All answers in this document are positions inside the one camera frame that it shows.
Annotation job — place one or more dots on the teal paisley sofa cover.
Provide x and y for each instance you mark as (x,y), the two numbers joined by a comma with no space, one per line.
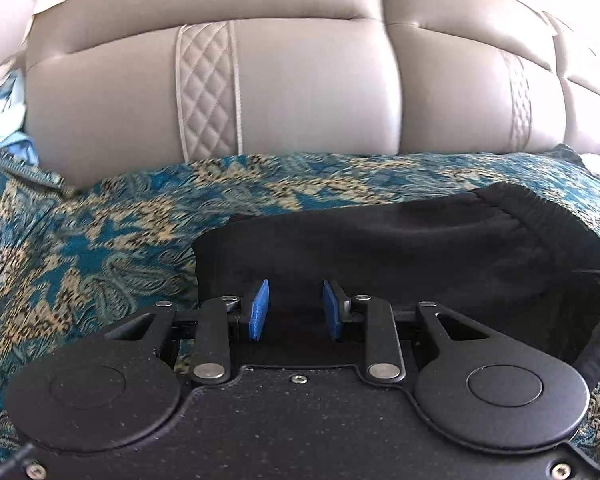
(73,261)

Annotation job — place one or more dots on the light blue white cloth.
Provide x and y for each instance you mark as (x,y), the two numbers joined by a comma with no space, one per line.
(13,110)

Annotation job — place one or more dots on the black pants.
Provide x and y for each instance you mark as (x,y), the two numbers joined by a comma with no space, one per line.
(500,255)

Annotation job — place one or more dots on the beige leather sofa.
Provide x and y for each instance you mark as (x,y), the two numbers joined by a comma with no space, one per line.
(113,86)

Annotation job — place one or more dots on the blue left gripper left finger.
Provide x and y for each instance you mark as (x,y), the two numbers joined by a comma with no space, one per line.
(259,309)

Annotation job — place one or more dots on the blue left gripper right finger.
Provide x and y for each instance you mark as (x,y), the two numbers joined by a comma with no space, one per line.
(332,310)

